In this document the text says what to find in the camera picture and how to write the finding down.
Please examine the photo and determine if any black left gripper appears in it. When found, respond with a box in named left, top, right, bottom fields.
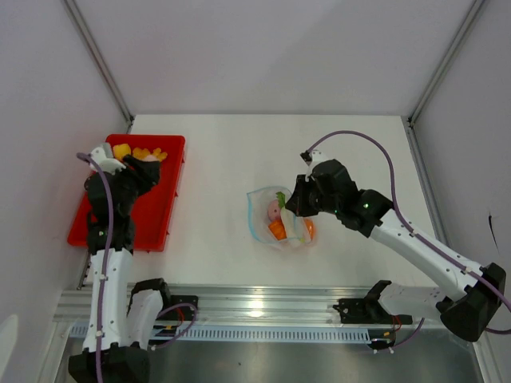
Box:
left=106, top=154, right=160, bottom=215

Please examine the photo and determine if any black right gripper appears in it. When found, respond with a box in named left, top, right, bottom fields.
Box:
left=286, top=174, right=341, bottom=218

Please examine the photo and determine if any yellow toy ginger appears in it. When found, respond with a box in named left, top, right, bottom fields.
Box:
left=132, top=148, right=168, bottom=162

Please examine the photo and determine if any orange toy fruit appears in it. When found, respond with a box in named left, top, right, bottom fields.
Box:
left=303, top=218, right=315, bottom=240

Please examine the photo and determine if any white toy radish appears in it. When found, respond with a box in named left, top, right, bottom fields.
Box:
left=276, top=191, right=310, bottom=247

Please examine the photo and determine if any purple toy onion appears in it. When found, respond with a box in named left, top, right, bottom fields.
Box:
left=267, top=199, right=281, bottom=223

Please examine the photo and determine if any orange toy pumpkin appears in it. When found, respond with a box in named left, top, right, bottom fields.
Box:
left=268, top=219, right=287, bottom=241

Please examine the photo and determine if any clear zip top bag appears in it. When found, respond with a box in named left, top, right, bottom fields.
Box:
left=247, top=186, right=316, bottom=249

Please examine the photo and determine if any pink toy egg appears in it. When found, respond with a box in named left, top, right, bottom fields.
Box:
left=142, top=155, right=159, bottom=162

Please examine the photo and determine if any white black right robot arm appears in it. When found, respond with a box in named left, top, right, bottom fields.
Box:
left=286, top=151, right=506, bottom=342

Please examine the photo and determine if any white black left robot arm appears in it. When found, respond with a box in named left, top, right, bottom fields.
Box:
left=68, top=153, right=173, bottom=382

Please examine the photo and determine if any yellow toy pepper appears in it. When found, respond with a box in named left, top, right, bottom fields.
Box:
left=112, top=144, right=132, bottom=161

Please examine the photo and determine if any red plastic tray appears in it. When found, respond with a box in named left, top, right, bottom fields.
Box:
left=68, top=134, right=185, bottom=253

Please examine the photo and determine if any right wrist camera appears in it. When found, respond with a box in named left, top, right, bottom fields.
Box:
left=300, top=149, right=330, bottom=179

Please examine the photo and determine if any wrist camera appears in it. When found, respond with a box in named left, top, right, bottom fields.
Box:
left=89, top=142, right=125, bottom=174
left=300, top=149, right=330, bottom=179

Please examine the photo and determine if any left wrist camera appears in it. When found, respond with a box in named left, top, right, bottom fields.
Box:
left=89, top=142, right=125, bottom=174

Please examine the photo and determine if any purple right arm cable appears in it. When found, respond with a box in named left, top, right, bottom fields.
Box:
left=299, top=130, right=511, bottom=354

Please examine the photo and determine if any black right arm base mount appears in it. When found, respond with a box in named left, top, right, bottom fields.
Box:
left=333, top=298, right=413, bottom=325

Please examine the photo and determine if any aluminium table edge rail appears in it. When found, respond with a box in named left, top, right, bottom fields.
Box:
left=53, top=283, right=490, bottom=330

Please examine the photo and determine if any right aluminium frame post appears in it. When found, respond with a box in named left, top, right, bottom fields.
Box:
left=406, top=0, right=490, bottom=128

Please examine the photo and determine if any aluminium frame post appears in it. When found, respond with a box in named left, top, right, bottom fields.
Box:
left=406, top=0, right=490, bottom=128
left=61, top=0, right=135, bottom=133

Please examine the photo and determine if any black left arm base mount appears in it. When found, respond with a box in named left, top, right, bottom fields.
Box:
left=158, top=294, right=199, bottom=322

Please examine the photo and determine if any white slotted cable duct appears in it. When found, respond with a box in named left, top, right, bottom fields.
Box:
left=69, top=325, right=370, bottom=344

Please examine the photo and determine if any left aluminium frame post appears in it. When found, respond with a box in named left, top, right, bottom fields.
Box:
left=61, top=0, right=135, bottom=133

